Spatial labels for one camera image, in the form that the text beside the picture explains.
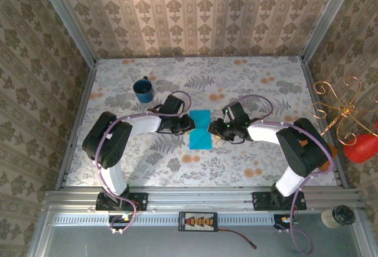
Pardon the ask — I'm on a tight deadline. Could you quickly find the blue square paper sheet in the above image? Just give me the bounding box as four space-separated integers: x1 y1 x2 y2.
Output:
188 109 213 151

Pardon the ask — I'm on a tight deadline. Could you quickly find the floral patterned table cover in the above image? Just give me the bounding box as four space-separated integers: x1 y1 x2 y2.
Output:
65 56 338 187

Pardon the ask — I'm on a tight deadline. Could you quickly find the dark blue ceramic mug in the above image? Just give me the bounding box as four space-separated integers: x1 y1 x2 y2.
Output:
132 76 157 104

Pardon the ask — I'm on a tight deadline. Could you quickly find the black power distribution board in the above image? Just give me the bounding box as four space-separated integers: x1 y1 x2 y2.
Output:
178 211 219 233

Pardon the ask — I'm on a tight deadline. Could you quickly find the small black connector board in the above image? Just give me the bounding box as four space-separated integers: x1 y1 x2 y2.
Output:
107 214 133 225
273 214 299 230

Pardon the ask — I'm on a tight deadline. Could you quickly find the brown wooden block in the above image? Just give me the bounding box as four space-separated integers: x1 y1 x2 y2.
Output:
320 143 339 171

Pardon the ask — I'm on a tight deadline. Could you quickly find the red heart-shaped ornament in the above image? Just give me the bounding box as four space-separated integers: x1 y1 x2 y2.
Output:
343 121 378 164

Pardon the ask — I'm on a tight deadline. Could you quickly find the white roll with black core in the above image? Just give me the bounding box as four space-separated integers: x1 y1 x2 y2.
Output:
321 205 356 229

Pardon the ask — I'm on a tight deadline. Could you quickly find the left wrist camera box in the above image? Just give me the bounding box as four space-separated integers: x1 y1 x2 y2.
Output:
161 93 185 116

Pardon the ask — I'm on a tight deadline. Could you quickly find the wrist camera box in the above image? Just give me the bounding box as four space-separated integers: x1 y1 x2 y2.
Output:
223 100 250 125
161 93 185 116

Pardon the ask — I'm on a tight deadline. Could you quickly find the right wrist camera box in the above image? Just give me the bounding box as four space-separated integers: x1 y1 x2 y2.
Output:
223 100 250 125

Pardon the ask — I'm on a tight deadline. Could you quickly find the left arm's purple cable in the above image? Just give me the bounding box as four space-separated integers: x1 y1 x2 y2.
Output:
96 90 193 236

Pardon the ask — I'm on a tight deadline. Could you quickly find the arm's purple cable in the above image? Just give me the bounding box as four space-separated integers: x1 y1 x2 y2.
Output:
96 90 193 236
236 93 336 255

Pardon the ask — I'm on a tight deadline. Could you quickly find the right arm's purple cable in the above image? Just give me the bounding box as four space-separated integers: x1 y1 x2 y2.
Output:
236 93 336 255

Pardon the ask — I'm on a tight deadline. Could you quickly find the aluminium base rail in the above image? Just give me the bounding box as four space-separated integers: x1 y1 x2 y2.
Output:
44 186 363 212

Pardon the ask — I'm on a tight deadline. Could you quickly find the right arm's black base plate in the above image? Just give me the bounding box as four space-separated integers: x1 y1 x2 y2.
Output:
252 191 307 212

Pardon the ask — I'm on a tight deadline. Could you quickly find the left arm's black base plate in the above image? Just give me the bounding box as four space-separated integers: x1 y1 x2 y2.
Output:
94 192 149 212

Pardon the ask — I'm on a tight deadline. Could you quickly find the grey slotted cable duct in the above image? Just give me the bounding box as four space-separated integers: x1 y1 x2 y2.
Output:
51 212 277 227

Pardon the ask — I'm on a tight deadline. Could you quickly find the aluminium side rail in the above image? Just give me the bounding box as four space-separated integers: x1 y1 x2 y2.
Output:
56 61 97 190
300 57 349 188

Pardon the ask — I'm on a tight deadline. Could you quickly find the thin red cable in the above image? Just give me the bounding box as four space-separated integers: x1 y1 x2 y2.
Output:
217 227 258 251

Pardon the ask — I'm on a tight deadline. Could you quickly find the gold wire ornament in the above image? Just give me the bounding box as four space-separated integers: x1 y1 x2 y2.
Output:
310 76 378 147

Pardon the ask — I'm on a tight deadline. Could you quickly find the aluminium frame post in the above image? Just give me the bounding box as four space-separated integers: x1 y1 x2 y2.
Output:
34 0 97 66
301 0 360 63

